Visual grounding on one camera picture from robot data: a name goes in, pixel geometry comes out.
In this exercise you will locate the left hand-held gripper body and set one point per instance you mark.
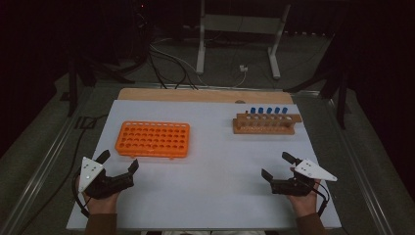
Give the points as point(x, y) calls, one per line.
point(89, 173)

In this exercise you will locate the wooden tube rack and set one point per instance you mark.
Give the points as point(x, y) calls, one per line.
point(264, 129)

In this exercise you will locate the black tripod stand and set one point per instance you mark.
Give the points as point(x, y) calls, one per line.
point(72, 88)
point(341, 98)

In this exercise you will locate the white metal stand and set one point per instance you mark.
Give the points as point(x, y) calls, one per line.
point(241, 23)

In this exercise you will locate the metal floor rail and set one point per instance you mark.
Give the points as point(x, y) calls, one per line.
point(362, 169)
point(42, 163)

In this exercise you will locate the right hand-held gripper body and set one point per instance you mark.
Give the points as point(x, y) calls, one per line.
point(310, 171)

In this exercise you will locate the person's left hand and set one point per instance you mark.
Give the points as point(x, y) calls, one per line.
point(101, 205)

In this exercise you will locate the person's right hand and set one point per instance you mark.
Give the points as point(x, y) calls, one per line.
point(305, 205)

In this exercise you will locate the orange plastic tube rack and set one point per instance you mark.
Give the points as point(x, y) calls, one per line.
point(151, 140)

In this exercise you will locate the white plug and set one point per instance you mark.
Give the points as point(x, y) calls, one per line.
point(243, 68)

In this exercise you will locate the white table mat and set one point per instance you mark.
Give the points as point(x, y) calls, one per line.
point(212, 182)

